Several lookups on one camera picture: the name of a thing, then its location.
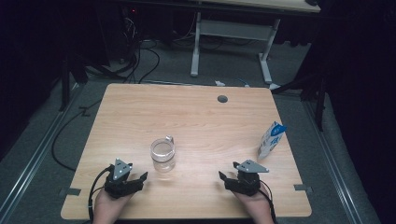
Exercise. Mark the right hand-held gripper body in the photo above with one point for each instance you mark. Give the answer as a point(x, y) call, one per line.
point(246, 183)

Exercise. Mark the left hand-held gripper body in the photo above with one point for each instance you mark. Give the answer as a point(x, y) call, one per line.
point(120, 185)

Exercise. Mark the clear glass jar with hinged lid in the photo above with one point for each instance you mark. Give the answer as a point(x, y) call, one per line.
point(162, 155)

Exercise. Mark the white and blue pouch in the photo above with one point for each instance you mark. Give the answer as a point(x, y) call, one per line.
point(270, 141)

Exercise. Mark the person's left hand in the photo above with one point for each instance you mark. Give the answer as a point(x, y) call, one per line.
point(106, 208)

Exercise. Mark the person's right hand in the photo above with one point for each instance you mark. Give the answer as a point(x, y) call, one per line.
point(260, 207)

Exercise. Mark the grey table grommet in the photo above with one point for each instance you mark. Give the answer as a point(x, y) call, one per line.
point(222, 99)

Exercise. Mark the white plug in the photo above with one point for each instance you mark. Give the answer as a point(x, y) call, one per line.
point(219, 83)

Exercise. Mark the black stand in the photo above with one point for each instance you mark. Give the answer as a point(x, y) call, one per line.
point(320, 102)
point(65, 81)

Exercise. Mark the grey-framed desk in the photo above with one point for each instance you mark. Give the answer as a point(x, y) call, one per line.
point(233, 29)

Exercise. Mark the dark equipment with red light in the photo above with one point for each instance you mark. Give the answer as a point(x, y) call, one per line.
point(130, 25)

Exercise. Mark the metal floor rail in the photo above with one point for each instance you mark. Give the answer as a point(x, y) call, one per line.
point(34, 158)
point(334, 168)

